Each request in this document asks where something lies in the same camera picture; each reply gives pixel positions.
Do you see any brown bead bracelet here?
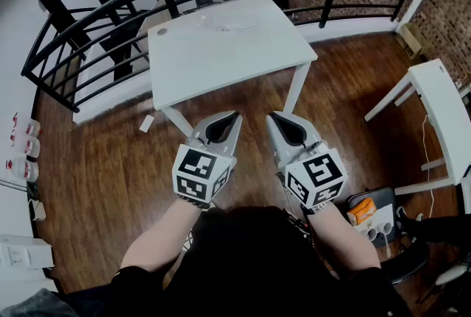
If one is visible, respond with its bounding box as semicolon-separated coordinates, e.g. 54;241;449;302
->
178;193;211;210

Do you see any small white box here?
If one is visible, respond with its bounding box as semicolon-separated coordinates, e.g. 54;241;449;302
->
29;197;47;223

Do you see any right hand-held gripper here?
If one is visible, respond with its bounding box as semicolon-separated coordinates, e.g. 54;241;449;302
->
265;110;349;209

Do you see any person's right forearm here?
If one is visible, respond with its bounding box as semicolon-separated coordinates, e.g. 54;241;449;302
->
307;202;382;272

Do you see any thin white cable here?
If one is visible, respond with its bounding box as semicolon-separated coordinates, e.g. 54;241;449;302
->
421;115;437;219

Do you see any person's left forearm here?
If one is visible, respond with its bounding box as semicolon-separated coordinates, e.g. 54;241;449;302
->
120;197;202;274

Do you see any white square table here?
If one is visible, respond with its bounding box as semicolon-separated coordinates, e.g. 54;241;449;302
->
146;0;319;138

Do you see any white wall socket box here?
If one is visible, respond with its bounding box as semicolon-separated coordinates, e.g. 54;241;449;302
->
0;234;54;271

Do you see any metal rod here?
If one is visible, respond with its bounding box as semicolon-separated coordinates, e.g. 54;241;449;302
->
0;178;29;193

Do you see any black staircase railing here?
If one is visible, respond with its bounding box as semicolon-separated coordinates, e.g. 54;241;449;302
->
36;0;148;83

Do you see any cardboard box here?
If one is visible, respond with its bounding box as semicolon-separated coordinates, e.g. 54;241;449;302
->
395;23;430;60

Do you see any orange box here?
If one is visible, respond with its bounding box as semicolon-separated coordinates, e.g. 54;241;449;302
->
347;197;378;227

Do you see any person's black shirt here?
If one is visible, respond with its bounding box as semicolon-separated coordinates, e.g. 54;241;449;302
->
54;204;413;317

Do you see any white paper tag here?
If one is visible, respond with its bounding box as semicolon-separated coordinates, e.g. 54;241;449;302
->
138;115;155;133

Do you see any metal wristwatch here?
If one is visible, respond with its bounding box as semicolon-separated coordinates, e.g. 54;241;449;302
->
301;200;331;216

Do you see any black chair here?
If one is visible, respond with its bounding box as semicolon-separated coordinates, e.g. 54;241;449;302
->
378;238;431;285
347;186;398;249

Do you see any clear bottle with red label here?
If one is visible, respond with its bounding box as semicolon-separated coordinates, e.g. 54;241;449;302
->
5;157;40;182
22;137;41;159
24;119;43;138

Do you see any white slatted side table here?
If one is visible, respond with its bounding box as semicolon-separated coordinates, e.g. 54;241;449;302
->
364;58;471;216

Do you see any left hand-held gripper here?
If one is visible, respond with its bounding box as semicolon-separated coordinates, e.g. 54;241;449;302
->
171;110;244;204

